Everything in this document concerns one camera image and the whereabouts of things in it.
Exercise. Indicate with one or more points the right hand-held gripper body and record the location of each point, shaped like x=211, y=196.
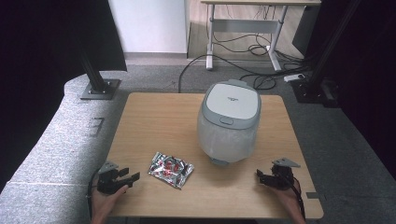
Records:
x=283, y=177

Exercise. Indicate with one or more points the white power strip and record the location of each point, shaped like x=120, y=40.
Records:
x=294, y=77

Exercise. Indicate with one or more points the person's right hand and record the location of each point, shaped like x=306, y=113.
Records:
x=289, y=199

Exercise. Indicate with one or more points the silver and red snack packet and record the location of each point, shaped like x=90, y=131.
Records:
x=170, y=169

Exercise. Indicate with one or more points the person's left hand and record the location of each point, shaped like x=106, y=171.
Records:
x=104, y=203

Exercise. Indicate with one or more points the dark curtain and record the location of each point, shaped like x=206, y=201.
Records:
x=373, y=77
x=37, y=62

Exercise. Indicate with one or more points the black metal stand with square base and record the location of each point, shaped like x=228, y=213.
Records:
x=96, y=81

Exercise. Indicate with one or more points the white desk with metal legs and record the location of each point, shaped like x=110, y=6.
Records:
x=246, y=26

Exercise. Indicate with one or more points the black metal stand with dark base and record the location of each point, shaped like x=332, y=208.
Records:
x=320, y=68

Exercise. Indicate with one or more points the white rice cooker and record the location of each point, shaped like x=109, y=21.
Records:
x=229, y=137

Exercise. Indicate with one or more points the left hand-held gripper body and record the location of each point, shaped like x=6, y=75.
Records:
x=107, y=183

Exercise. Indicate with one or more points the grey tape piece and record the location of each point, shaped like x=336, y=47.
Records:
x=312, y=195

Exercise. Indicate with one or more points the dark panel under desk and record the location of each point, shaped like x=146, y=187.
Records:
x=306, y=31

